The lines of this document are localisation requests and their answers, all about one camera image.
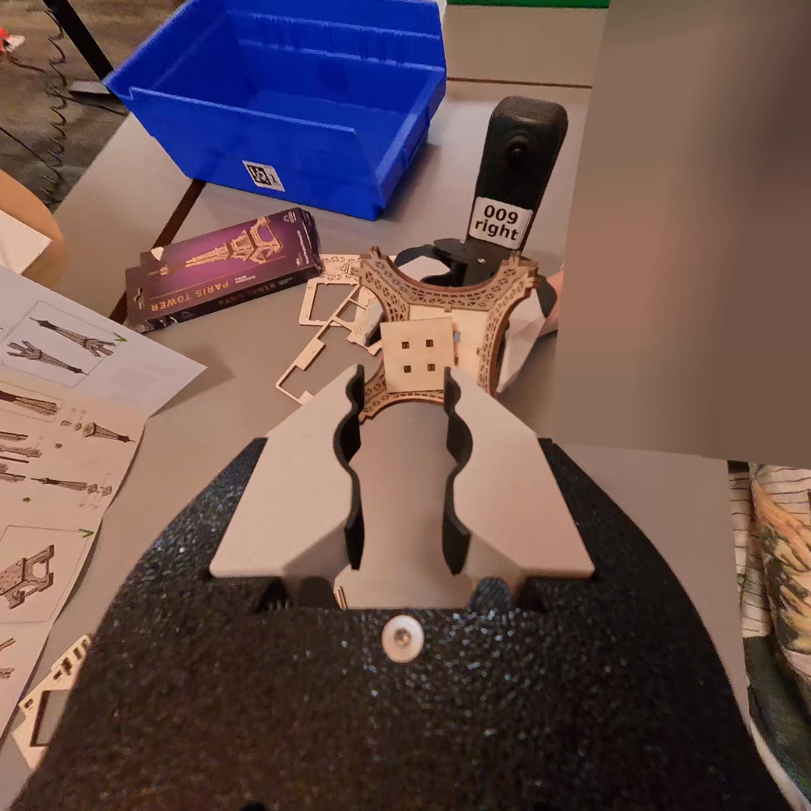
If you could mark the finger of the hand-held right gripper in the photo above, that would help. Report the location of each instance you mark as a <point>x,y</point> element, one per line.
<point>523,348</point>

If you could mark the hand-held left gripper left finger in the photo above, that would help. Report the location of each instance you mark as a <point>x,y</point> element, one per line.
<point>285,500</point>

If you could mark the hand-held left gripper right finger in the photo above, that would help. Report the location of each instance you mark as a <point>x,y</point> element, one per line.
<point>526,507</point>

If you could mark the wooden tower base model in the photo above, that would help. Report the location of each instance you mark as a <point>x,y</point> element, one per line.
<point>418,355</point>

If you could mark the grey desk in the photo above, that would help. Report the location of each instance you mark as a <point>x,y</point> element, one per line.
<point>209,393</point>

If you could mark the wooden sheet with ornate cutouts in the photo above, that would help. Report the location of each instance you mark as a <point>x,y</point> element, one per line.
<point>336,266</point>

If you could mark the purple puzzle box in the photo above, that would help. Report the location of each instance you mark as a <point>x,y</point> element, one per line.
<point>209,285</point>

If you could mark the folded instruction booklet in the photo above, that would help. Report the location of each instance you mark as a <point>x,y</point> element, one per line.
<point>63,443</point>

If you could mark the blue plastic bin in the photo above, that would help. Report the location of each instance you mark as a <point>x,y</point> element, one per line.
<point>285,95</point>

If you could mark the person's white printed t-shirt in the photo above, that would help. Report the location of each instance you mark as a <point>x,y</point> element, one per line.
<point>773,570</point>

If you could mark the black metal pole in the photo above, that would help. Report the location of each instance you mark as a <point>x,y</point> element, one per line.
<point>82,44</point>

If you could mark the red object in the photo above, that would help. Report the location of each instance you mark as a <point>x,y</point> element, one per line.
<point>9,41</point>

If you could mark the empty wooden frame sheet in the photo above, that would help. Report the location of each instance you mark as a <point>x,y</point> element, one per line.
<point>285,384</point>

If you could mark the small wooden frame piece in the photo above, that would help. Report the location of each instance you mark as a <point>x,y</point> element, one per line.
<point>44,687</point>

